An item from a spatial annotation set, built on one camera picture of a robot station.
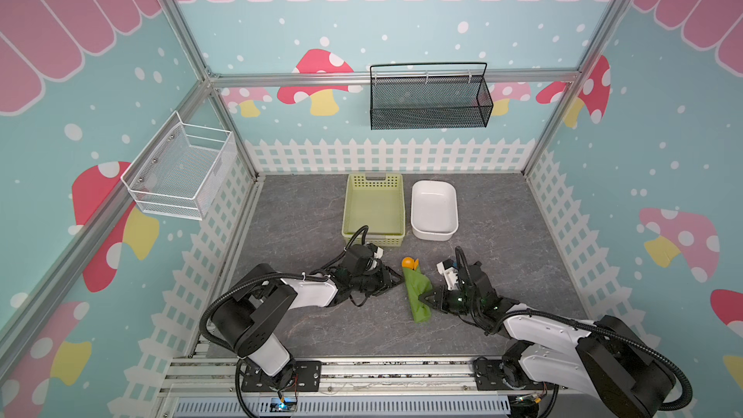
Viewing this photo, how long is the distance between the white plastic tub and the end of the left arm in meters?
0.24

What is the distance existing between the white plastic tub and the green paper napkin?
0.15m

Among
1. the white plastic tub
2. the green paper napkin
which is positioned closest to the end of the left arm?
the green paper napkin

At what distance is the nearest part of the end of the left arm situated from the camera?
761 millimetres

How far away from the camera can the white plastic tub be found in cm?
100

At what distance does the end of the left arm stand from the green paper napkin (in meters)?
0.07

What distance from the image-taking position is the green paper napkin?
2.69 feet

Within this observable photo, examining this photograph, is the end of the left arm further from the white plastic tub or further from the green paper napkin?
the white plastic tub
